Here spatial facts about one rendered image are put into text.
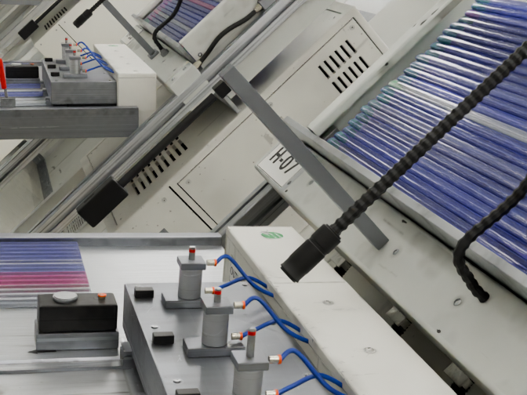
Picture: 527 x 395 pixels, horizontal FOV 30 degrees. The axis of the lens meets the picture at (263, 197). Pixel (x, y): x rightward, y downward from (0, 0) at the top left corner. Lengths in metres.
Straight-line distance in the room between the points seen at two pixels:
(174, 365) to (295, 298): 0.16
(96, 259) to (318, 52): 1.01
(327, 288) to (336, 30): 1.23
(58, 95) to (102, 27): 3.25
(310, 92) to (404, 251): 1.21
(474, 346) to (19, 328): 0.48
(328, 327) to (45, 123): 1.26
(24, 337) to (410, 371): 0.41
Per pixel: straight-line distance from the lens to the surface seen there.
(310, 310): 0.90
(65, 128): 2.04
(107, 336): 0.99
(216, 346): 0.84
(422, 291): 0.89
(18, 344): 1.01
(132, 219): 2.11
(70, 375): 0.94
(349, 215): 0.68
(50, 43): 5.29
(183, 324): 0.90
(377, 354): 0.83
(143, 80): 2.06
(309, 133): 1.22
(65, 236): 1.30
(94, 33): 5.31
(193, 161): 2.10
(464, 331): 0.81
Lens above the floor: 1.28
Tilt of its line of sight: level
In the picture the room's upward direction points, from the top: 47 degrees clockwise
